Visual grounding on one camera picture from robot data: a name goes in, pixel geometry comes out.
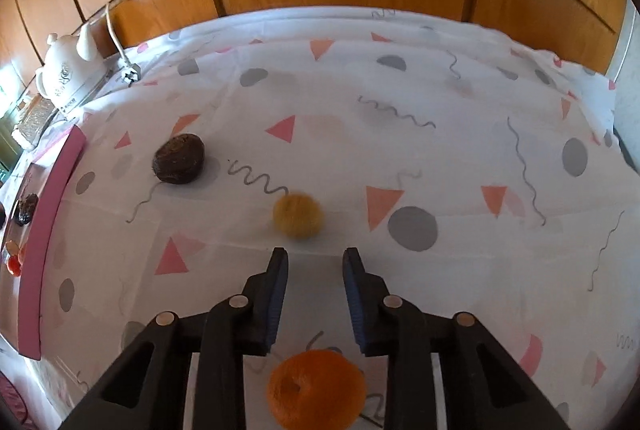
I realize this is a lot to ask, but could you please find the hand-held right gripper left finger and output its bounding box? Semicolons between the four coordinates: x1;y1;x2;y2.
60;247;290;430

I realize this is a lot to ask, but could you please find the pink shallow box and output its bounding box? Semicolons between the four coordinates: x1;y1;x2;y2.
0;127;87;361

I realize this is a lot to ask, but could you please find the white ceramic electric kettle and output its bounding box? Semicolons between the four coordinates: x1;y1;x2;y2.
35;23;98;111

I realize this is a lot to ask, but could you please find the white patterned tablecloth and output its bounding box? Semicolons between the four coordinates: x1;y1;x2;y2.
0;5;631;430

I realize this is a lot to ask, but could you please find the small orange tangerine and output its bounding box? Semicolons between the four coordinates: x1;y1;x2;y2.
266;350;368;429

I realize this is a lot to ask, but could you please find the gold textured box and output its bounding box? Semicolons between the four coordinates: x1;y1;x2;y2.
12;107;56;146

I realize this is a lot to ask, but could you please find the white power cord with plug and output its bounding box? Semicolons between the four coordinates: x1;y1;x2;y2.
104;3;142;86

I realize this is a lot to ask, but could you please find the small yellow-brown round fruit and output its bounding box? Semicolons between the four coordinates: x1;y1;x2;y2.
272;193;325;239

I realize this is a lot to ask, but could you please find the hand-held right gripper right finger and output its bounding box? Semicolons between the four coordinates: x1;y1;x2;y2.
341;247;571;430

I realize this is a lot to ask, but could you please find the dark brown passion fruit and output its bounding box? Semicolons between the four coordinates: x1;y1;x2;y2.
152;133;206;184
13;193;40;227

